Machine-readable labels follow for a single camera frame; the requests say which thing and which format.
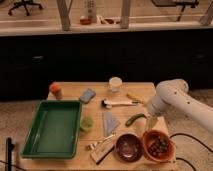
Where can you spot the red object on shelf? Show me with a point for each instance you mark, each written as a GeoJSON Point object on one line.
{"type": "Point", "coordinates": [85, 21]}

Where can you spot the grey triangular cloth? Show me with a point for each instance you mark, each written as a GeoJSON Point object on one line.
{"type": "Point", "coordinates": [110, 123]}

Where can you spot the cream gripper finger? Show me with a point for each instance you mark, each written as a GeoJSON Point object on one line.
{"type": "Point", "coordinates": [151, 122]}

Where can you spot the green plastic tray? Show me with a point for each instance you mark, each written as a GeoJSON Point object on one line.
{"type": "Point", "coordinates": [54, 130]}

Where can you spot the yellow banana toy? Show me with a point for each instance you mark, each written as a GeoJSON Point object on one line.
{"type": "Point", "coordinates": [136, 98]}

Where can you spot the black stand post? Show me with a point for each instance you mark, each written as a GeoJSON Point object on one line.
{"type": "Point", "coordinates": [9, 149]}

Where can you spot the orange bowl with nuts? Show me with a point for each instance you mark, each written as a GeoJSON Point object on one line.
{"type": "Point", "coordinates": [157, 146]}

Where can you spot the white handled brush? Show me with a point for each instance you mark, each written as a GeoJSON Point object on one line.
{"type": "Point", "coordinates": [109, 104]}

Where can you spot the black office chair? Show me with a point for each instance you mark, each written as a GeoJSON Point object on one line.
{"type": "Point", "coordinates": [25, 4]}

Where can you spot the green pepper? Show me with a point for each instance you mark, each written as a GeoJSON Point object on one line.
{"type": "Point", "coordinates": [133, 118]}

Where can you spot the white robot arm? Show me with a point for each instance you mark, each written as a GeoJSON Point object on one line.
{"type": "Point", "coordinates": [175, 93]}

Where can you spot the wooden block with black edge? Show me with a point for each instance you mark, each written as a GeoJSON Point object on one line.
{"type": "Point", "coordinates": [101, 151]}

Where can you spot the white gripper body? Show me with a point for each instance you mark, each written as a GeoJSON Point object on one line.
{"type": "Point", "coordinates": [156, 107]}

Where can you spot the silver fork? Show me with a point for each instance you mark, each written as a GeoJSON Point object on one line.
{"type": "Point", "coordinates": [93, 145]}

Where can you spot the small green cup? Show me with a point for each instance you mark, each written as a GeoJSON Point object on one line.
{"type": "Point", "coordinates": [86, 124]}

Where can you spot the blue sponge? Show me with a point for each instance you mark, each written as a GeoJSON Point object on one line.
{"type": "Point", "coordinates": [87, 96]}

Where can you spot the dark maroon bowl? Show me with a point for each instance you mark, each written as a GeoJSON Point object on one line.
{"type": "Point", "coordinates": [128, 148]}

